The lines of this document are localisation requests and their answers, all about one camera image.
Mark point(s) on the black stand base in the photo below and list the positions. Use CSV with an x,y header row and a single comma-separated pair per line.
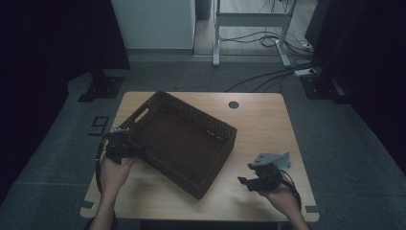
x,y
322,87
102,87

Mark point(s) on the white metal desk frame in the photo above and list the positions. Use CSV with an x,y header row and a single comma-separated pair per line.
x,y
252,19

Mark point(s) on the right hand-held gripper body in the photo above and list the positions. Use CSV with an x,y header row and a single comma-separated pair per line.
x,y
269,177

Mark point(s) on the person's left hand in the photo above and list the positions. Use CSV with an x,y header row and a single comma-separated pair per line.
x,y
116,175

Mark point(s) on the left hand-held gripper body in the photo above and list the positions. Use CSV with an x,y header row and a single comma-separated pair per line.
x,y
118,147

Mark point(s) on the white power strip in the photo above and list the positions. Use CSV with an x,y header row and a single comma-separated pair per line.
x,y
304,72

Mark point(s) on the black round table grommet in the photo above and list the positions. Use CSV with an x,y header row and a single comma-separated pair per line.
x,y
233,104

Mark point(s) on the light blue cloth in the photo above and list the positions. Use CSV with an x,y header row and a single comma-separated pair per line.
x,y
284,161

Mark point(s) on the dark curtain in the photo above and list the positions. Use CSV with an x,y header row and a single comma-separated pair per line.
x,y
48,64
367,64

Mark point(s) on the person's right hand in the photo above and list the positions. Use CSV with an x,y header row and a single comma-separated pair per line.
x,y
282,198

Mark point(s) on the brown woven basket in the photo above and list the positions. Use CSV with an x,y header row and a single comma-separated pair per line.
x,y
182,143

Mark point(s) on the white cabinet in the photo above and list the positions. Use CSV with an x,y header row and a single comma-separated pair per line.
x,y
156,22

